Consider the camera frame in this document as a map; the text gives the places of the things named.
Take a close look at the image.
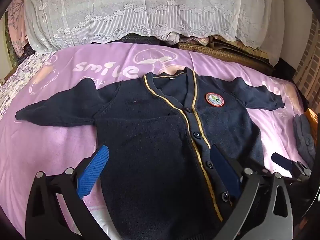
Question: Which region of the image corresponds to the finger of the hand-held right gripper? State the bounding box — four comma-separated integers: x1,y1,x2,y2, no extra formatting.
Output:
271,152,293,178

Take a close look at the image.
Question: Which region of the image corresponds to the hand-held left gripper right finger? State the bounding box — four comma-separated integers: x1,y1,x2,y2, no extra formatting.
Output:
210,144,293,240

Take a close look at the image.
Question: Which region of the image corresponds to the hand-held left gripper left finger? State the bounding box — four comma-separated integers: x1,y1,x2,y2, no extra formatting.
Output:
25,145,110,240

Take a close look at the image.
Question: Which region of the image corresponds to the navy knit cardigan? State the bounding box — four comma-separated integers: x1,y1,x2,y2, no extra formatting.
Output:
15,67,285,240

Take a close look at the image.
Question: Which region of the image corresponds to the grey knit cloth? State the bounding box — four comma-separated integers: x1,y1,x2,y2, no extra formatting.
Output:
292,114,316,166

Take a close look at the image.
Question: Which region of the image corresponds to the orange cloth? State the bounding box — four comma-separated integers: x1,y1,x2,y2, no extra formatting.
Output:
305,108,318,133

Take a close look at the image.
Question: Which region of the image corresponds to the purple printed bed sheet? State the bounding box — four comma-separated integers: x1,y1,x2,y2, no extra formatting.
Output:
0,41,309,240

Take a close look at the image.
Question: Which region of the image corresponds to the purple floral sheet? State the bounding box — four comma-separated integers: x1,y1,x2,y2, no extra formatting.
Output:
0,52,54,121

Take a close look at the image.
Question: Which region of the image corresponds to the brown woven mat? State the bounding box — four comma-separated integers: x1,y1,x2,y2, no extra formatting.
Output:
178,35,276,73

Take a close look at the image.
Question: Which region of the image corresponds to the stack of folded quilts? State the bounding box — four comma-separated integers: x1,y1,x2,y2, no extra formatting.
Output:
160,32,209,46

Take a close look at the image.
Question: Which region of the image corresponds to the green patterned panel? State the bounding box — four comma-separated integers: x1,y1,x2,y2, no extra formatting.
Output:
0,12,16,85

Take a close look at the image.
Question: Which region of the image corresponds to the pink floral blanket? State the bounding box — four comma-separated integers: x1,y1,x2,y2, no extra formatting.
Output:
6,0,31,58

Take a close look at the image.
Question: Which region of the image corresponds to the white lace cover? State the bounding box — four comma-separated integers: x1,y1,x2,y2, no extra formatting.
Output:
24,0,285,65

